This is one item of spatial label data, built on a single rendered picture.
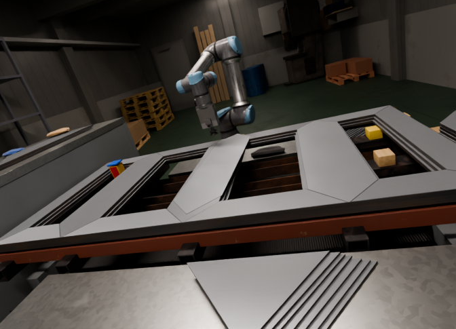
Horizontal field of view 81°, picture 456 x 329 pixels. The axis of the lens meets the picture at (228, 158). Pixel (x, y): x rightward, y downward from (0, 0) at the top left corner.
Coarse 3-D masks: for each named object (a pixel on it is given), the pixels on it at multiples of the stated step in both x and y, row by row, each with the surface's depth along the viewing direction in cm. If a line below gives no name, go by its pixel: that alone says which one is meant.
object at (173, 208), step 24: (360, 120) 118; (408, 144) 85; (432, 168) 71; (432, 192) 60; (48, 216) 111; (192, 216) 78; (240, 216) 72; (264, 216) 70; (288, 216) 69; (312, 216) 68; (48, 240) 89; (72, 240) 87; (96, 240) 85
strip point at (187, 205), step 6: (192, 198) 88; (198, 198) 87; (204, 198) 86; (210, 198) 85; (180, 204) 86; (186, 204) 85; (192, 204) 84; (198, 204) 83; (204, 204) 82; (186, 210) 82; (192, 210) 81
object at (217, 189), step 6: (204, 186) 95; (210, 186) 93; (216, 186) 92; (222, 186) 91; (180, 192) 95; (186, 192) 94; (192, 192) 93; (198, 192) 91; (204, 192) 90; (210, 192) 89; (216, 192) 88; (222, 192) 87; (174, 198) 92; (180, 198) 91; (186, 198) 89
